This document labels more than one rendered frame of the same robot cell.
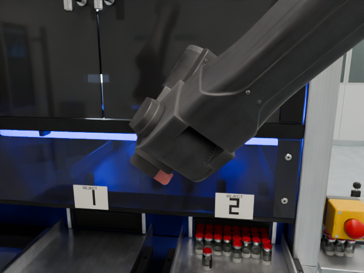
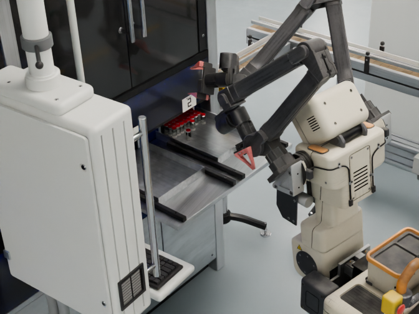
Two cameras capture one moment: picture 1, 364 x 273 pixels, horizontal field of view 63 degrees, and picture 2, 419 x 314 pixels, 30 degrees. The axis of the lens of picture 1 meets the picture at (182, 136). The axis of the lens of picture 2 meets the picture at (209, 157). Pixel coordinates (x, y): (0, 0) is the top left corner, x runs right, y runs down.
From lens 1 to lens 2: 2.75 m
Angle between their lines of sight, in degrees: 54
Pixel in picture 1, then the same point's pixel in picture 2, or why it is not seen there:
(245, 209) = (193, 101)
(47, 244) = not seen: hidden behind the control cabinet
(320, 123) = (212, 45)
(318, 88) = (211, 30)
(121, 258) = (154, 159)
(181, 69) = (229, 60)
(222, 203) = (184, 104)
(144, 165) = (202, 96)
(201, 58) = (235, 57)
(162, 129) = not seen: hidden behind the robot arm
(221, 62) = (257, 61)
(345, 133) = not seen: outside the picture
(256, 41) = (265, 57)
